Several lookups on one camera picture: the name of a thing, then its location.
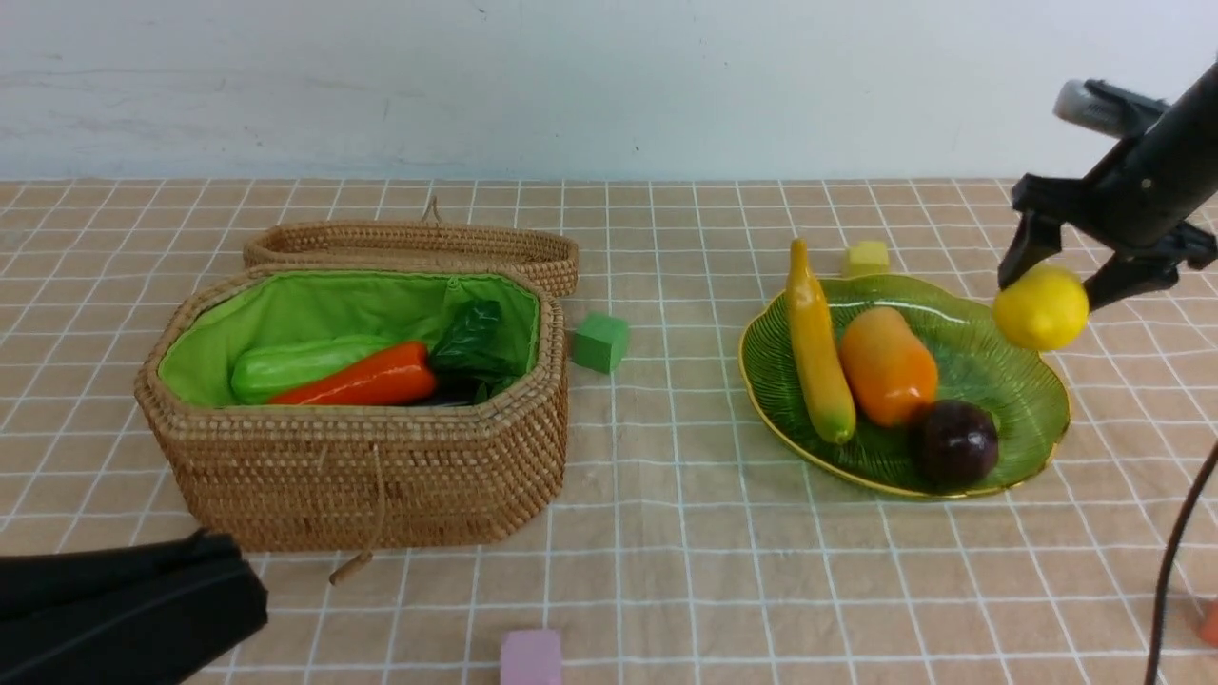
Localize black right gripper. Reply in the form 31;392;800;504
998;80;1217;313

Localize yellow toy lemon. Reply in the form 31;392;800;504
991;264;1090;352

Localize orange yellow toy mango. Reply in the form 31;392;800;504
838;306;939;428

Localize dark purple toy mangosteen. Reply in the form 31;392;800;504
911;400;999;489

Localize yellow toy banana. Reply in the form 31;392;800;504
784;238;856;445

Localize orange toy carrot green leaves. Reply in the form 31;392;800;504
268;299;512;406

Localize green toy cucumber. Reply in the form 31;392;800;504
229;334;393;406

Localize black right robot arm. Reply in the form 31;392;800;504
998;67;1217;310

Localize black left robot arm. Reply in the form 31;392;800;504
1;529;268;684

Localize green glass leaf plate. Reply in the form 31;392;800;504
737;274;1071;499

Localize yellow foam cube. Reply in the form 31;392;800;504
840;240;892;278

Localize orange foam cube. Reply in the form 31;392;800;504
1197;598;1218;648

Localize green foam cube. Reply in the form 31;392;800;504
570;312;631;375

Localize woven wicker basket lid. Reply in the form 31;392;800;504
244;197;580;297

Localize pink foam cube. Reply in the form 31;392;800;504
499;629;564;685

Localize woven wicker basket green lining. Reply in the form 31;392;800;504
135;263;570;555

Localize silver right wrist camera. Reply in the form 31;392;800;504
1052;79;1144;139

